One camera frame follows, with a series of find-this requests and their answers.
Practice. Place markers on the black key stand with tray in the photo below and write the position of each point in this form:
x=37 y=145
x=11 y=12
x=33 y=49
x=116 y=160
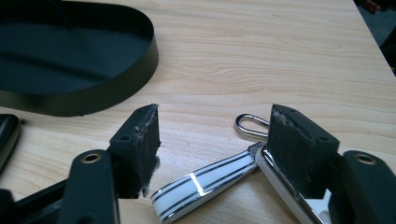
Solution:
x=62 y=62

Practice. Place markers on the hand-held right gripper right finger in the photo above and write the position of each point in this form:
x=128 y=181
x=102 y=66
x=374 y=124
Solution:
x=299 y=149

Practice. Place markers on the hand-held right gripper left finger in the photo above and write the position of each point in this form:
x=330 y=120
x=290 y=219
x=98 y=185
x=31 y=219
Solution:
x=134 y=149

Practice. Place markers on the black car key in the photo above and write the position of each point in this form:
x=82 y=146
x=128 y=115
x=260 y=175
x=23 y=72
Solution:
x=7 y=137

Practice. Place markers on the small red object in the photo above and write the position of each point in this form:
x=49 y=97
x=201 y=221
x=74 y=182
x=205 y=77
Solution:
x=372 y=5

